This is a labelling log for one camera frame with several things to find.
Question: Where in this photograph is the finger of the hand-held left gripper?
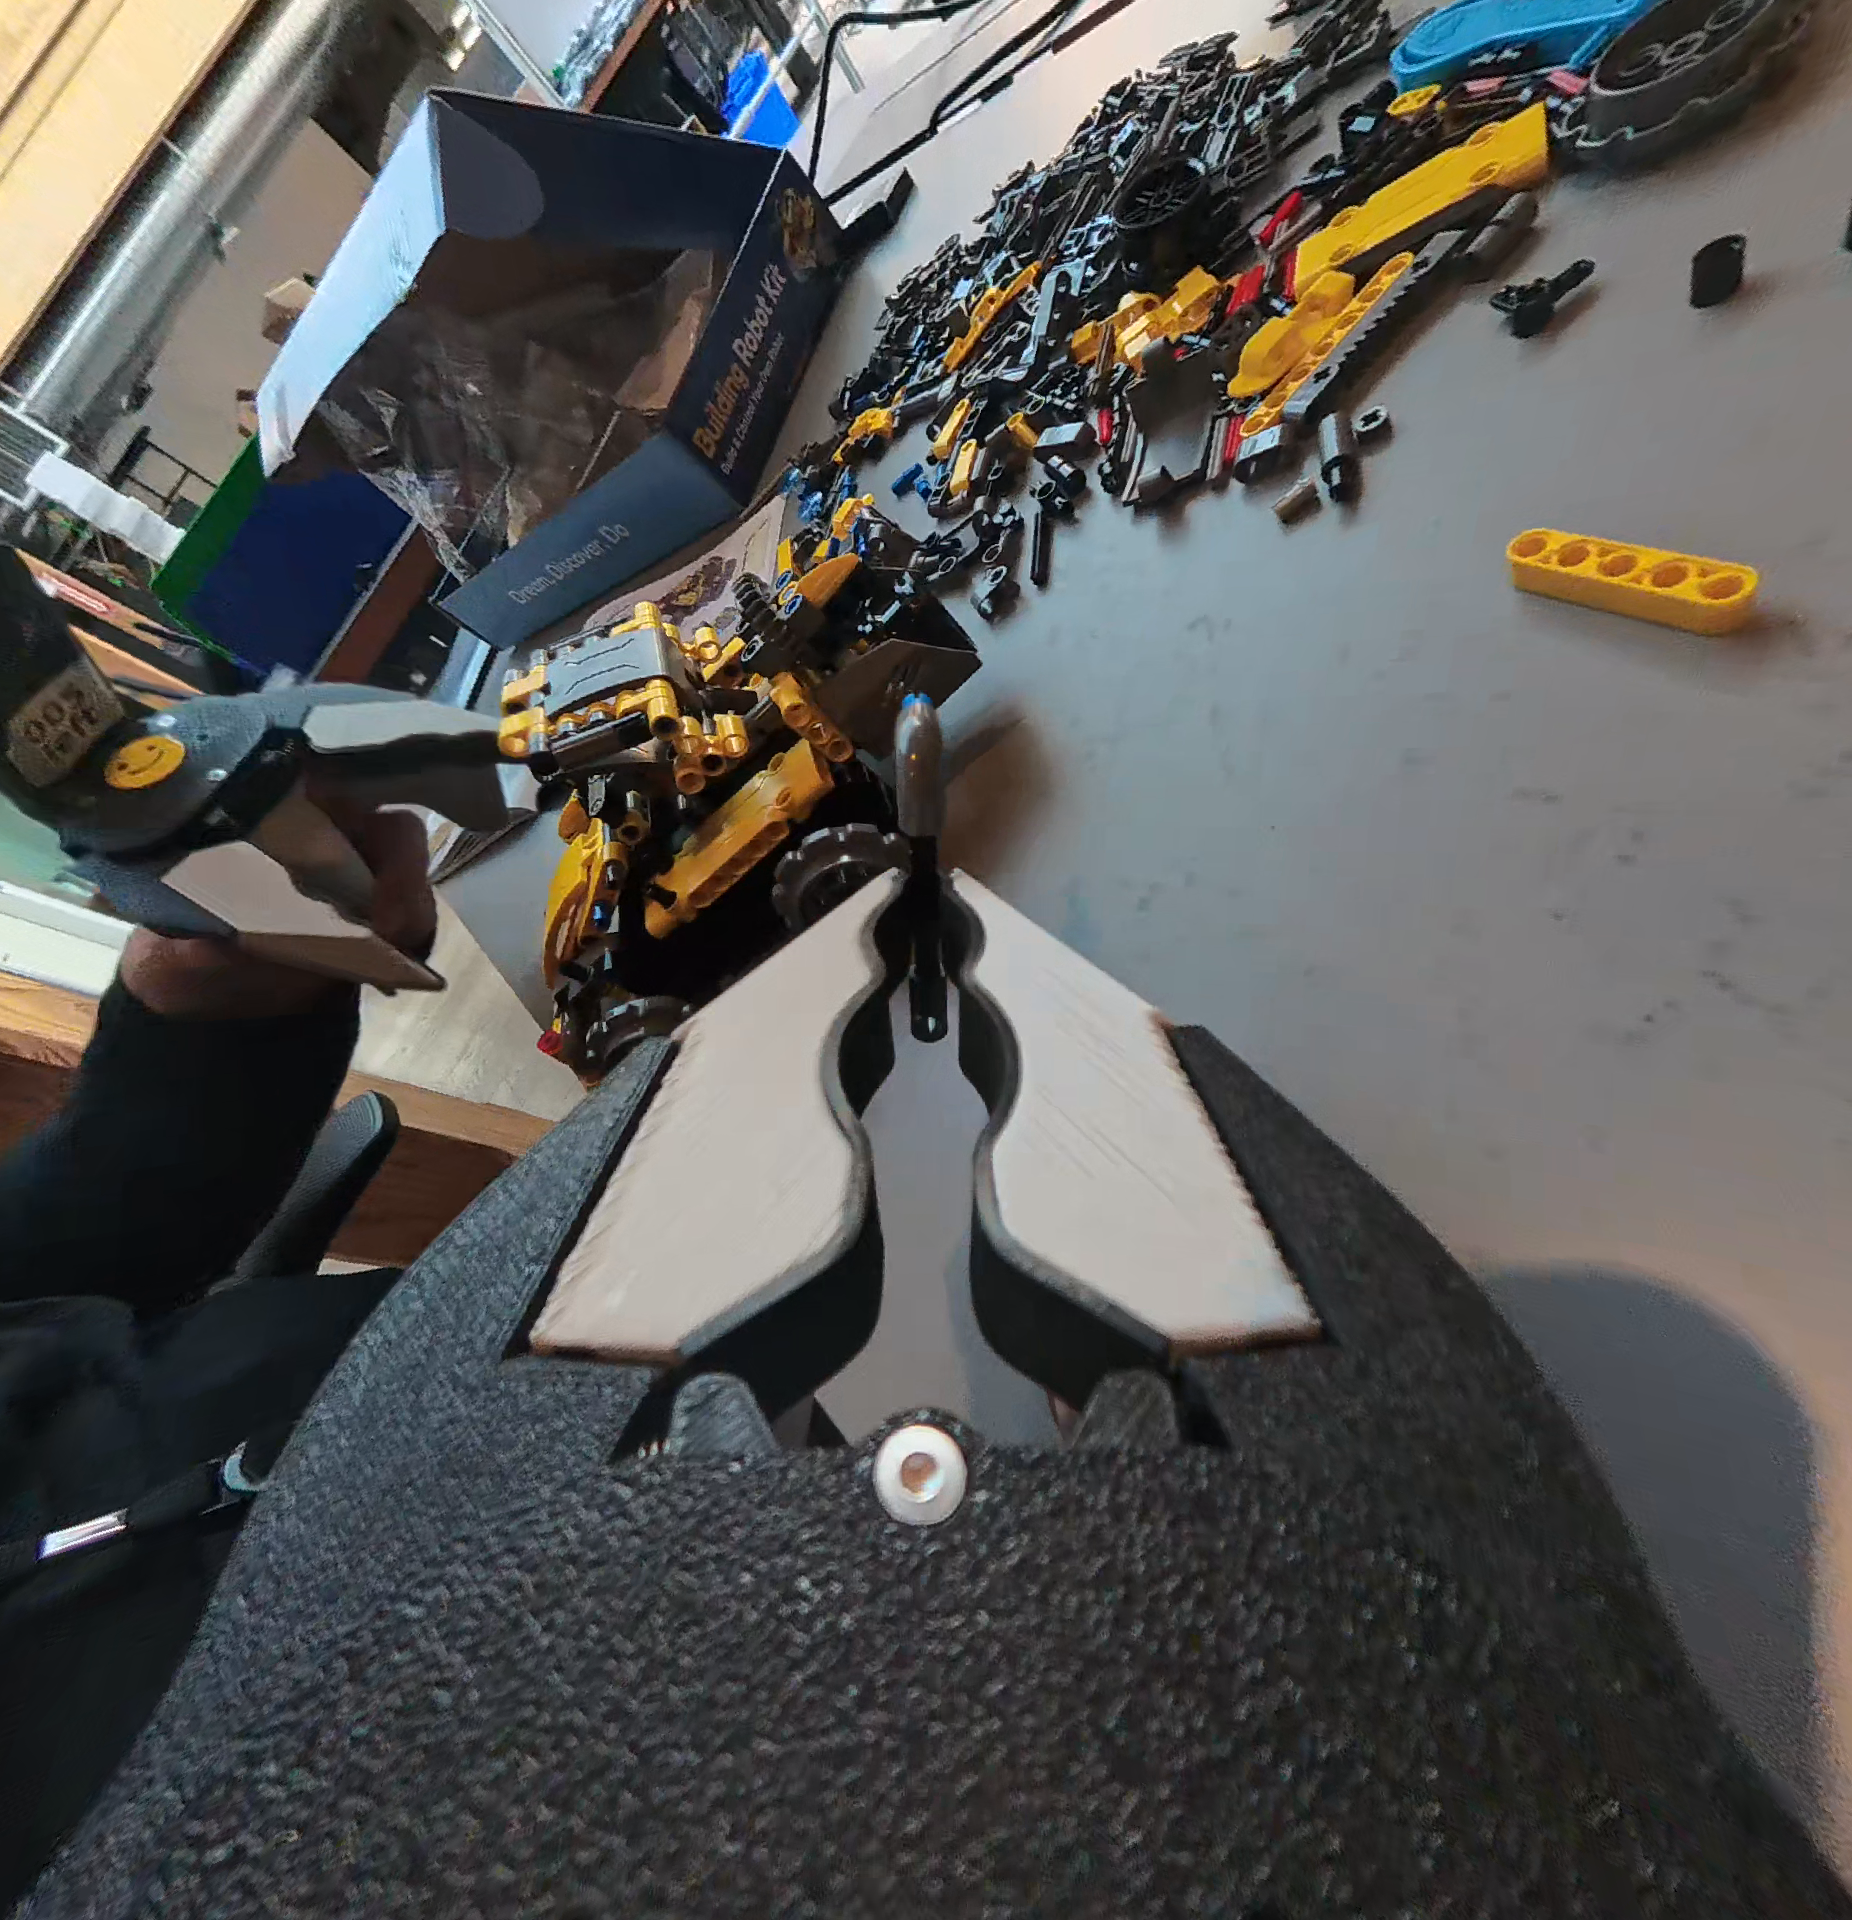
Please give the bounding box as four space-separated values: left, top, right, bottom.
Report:
159 840 450 993
301 689 545 840

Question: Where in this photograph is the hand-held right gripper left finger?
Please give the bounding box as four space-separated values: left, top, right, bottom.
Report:
531 865 908 1416

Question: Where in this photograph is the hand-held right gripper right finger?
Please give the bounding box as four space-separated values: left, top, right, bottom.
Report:
947 870 1321 1416

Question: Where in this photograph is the yellow toy vehicle model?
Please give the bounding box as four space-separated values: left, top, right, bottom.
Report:
494 516 984 1083

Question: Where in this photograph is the black long axle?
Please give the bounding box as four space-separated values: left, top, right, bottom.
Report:
902 825 957 1039

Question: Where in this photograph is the person's left forearm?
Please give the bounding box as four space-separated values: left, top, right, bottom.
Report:
0 958 367 1325

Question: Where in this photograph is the grey desk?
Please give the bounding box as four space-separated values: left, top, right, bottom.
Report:
430 0 1852 1814

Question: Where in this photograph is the person's left hand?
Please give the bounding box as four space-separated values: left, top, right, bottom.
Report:
283 805 445 958

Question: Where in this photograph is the blue plastic bin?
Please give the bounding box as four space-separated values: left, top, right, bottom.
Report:
195 470 417 681

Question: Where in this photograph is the green plastic bin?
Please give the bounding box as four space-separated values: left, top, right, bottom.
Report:
154 428 270 617

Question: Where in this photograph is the black chair armrest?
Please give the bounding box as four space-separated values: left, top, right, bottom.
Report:
253 1086 404 1282

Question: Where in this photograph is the instruction booklet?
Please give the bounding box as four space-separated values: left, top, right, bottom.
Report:
570 495 799 649

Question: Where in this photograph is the clear plastic bag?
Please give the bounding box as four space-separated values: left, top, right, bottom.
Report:
317 244 717 583

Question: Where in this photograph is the dark blue kit box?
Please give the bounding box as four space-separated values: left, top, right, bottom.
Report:
259 86 844 647

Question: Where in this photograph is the blue crate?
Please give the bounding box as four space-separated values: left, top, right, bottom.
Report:
717 61 799 143

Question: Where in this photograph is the grey curved panel piece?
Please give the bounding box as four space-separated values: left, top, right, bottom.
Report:
1109 348 1244 507

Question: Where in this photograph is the grey pin connector piece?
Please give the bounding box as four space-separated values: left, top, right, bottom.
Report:
1270 400 1390 526

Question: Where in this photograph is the pile of mixed coloured pieces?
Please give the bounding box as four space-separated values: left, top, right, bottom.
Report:
782 86 1563 631

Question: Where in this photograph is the short yellow holed beam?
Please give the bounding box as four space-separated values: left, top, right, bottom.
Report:
1509 526 1767 642

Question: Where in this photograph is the grey gear rack beam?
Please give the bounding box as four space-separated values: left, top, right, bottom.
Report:
1235 244 1467 448

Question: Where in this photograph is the black wheel rim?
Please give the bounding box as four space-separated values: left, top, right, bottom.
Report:
1120 156 1224 236

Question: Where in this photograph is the black angled connector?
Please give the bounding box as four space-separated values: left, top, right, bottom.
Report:
1491 256 1601 336

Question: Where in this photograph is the yellow rectangular panel piece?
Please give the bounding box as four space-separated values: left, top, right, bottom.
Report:
1291 99 1554 293

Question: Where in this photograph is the blue brick separator tool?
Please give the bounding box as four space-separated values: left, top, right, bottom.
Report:
1385 0 1664 92

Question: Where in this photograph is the dark grey sprocket wheel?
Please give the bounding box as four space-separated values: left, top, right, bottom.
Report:
1554 0 1823 168

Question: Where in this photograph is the black cable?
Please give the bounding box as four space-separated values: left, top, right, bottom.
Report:
799 0 1097 199

